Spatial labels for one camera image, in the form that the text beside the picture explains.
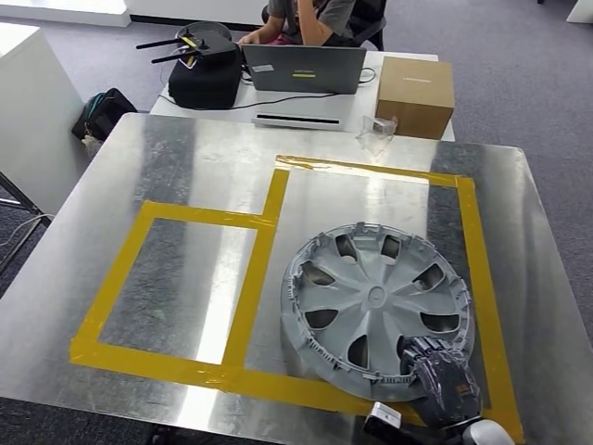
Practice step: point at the yellow workbench tape outline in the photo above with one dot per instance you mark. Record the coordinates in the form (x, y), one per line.
(252, 282)

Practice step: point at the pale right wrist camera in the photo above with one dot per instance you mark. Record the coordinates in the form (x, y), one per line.
(382, 416)

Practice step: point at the clear plastic bag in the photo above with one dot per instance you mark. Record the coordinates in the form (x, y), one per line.
(377, 138)

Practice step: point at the brown cardboard box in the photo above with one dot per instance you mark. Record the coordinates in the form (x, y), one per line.
(412, 98)

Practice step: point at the grey plastic wheel hubcap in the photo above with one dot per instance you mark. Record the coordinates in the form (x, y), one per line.
(357, 307)

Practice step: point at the white flat device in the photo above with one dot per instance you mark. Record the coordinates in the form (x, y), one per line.
(296, 123)

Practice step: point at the black backpack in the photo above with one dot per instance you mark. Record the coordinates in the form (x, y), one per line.
(109, 113)

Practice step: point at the grey laptop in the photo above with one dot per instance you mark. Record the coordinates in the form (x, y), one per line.
(278, 77)

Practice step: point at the black carry case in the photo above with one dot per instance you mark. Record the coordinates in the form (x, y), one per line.
(204, 86)

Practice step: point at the white desk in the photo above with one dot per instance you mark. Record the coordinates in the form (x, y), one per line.
(351, 104)
(37, 123)

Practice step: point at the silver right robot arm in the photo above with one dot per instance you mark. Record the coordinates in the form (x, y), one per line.
(489, 435)

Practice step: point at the steel workbench table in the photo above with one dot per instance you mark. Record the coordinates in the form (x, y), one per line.
(185, 172)

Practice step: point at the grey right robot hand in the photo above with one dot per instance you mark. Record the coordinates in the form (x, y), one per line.
(444, 387)

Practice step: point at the black office chair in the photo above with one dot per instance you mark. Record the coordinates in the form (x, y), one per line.
(370, 24)

